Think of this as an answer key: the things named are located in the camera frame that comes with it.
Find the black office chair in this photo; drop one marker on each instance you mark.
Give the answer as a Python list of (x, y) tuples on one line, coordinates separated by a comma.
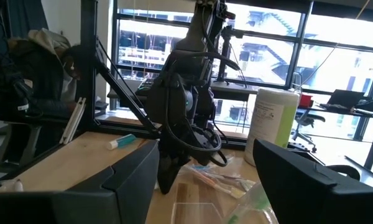
[(309, 119)]

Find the blue toothbrush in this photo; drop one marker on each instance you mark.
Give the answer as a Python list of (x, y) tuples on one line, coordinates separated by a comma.
[(202, 167)]

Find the white light bar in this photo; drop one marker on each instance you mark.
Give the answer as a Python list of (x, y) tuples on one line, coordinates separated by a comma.
[(72, 123)]

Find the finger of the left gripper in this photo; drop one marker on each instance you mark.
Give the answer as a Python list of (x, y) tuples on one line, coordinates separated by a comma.
[(171, 171)]

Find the person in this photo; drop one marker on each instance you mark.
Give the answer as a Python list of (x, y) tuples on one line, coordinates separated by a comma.
[(40, 77)]

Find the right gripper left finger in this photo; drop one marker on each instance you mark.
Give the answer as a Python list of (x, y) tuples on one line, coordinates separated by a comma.
[(81, 205)]

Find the black laptop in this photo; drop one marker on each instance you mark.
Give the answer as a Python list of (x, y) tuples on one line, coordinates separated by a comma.
[(345, 98)]

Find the blue mouthwash bottle white cap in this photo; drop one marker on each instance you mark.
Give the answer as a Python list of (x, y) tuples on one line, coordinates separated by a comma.
[(124, 140)]

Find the orange toothbrush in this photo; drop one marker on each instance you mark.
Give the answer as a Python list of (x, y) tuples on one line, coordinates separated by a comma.
[(211, 183)]

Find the clear acrylic organizer box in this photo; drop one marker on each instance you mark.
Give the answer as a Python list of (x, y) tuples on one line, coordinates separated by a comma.
[(256, 203)]

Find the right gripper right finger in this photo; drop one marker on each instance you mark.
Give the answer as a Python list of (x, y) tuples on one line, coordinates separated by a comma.
[(314, 199)]

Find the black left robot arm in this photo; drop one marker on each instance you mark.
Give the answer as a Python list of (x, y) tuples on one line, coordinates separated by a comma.
[(174, 93)]

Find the black window frame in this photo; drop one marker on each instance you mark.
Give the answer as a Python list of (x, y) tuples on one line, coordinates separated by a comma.
[(298, 46)]

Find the red cup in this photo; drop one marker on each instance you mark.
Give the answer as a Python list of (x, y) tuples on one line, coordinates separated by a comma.
[(306, 101)]

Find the white wipes canister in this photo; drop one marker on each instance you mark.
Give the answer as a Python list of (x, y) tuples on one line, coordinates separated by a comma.
[(267, 118)]

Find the blue curtain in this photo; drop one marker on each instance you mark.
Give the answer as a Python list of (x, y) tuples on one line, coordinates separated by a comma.
[(28, 15)]

